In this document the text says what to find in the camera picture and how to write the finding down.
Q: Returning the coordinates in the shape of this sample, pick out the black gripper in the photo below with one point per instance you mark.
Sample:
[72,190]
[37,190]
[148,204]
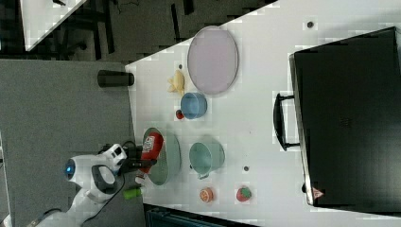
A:
[132,157]

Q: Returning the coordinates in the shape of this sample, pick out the red plush ketchup bottle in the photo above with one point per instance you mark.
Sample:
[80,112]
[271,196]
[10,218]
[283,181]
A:
[151,148]

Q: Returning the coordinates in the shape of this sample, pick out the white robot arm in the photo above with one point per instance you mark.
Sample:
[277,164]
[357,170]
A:
[96,177]

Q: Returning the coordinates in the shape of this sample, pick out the green oval strainer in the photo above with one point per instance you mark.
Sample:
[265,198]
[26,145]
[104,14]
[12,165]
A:
[169,160]

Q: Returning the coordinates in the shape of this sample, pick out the green marker tube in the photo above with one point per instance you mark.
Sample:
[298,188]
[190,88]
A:
[134,192]

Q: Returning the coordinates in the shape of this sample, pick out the green mug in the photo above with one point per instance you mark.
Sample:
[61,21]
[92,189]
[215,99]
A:
[206,157]

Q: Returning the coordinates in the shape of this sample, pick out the small red strawberry toy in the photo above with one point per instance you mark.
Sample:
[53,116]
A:
[179,114]

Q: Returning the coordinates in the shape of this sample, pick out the dark blue crate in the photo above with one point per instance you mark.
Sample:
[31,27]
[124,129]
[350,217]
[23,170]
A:
[165,217]

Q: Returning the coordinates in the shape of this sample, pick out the orange slice toy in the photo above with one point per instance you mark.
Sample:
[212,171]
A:
[206,194]

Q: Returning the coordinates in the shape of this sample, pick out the blue cup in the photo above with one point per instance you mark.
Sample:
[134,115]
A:
[193,105]

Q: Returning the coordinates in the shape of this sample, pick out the yellow plush banana bunch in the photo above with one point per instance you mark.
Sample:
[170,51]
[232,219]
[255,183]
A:
[176,83]

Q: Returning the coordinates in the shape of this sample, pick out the red strawberry toy green top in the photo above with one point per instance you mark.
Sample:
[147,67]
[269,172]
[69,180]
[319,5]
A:
[243,194]

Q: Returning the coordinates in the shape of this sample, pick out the black cylinder container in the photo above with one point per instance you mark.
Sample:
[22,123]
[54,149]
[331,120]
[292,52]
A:
[107,78]

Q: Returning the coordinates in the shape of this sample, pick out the lilac round plate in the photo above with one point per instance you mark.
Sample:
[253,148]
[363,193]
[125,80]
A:
[212,60]

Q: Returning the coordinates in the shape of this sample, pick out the white side table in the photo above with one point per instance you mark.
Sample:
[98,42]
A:
[41,17]

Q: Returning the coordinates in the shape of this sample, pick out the black toaster oven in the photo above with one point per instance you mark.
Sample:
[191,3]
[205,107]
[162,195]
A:
[346,98]

